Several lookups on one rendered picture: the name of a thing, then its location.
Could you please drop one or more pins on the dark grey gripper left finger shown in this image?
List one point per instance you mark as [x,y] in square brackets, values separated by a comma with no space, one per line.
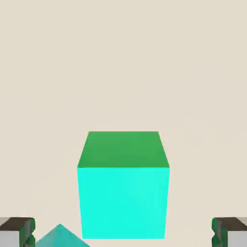
[15,229]

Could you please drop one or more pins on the small teal cube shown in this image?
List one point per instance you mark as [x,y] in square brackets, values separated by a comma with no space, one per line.
[61,238]

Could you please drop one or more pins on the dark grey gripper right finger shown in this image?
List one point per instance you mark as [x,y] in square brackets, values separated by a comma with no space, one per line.
[231,229]

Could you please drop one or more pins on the small green cube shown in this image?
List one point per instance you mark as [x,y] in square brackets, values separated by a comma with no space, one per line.
[123,193]

